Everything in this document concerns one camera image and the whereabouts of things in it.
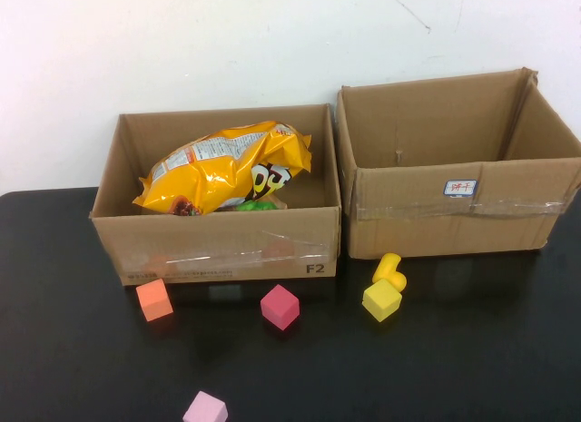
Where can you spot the yellow rubber duck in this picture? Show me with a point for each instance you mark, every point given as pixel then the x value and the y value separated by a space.
pixel 388 267

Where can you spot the cardboard box with white label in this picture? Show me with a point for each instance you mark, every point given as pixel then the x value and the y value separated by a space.
pixel 408 227

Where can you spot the orange chips bag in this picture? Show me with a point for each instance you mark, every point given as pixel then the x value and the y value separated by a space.
pixel 218 177

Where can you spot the magenta foam cube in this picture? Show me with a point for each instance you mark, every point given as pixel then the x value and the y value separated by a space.
pixel 279 306

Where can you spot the yellow foam cube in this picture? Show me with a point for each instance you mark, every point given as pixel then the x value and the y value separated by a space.
pixel 381 301

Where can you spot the green snack bag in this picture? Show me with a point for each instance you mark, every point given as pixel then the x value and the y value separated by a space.
pixel 256 206

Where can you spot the orange foam cube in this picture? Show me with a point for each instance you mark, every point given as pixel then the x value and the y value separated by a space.
pixel 154 301

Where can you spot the white handwritten label sticker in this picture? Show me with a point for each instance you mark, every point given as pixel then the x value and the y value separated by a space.
pixel 460 188

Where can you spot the light pink foam cube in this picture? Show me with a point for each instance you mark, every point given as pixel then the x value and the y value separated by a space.
pixel 204 410

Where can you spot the cardboard box with F2 print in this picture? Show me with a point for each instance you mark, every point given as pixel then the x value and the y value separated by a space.
pixel 204 249

